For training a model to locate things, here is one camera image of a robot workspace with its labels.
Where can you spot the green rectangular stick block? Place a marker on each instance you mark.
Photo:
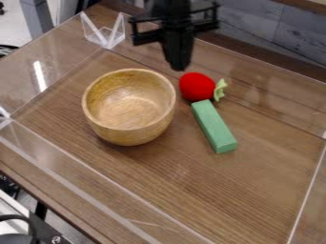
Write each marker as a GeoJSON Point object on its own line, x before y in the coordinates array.
{"type": "Point", "coordinates": [214, 126]}

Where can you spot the red plush strawberry toy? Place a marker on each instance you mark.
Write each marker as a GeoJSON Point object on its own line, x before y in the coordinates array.
{"type": "Point", "coordinates": [198, 87]}

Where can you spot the clear acrylic corner bracket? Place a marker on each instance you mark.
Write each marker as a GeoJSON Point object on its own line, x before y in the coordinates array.
{"type": "Point", "coordinates": [106, 37]}

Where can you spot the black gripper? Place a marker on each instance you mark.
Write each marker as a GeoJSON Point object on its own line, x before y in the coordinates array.
{"type": "Point", "coordinates": [182, 18]}

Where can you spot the black metal clamp bracket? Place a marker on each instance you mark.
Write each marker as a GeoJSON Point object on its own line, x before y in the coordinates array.
{"type": "Point", "coordinates": [47, 234]}

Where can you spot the clear acrylic tray wall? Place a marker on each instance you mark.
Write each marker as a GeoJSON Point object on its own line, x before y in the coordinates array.
{"type": "Point", "coordinates": [170, 192]}

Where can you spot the brown wooden bowl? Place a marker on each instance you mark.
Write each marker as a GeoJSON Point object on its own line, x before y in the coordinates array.
{"type": "Point", "coordinates": [130, 106]}

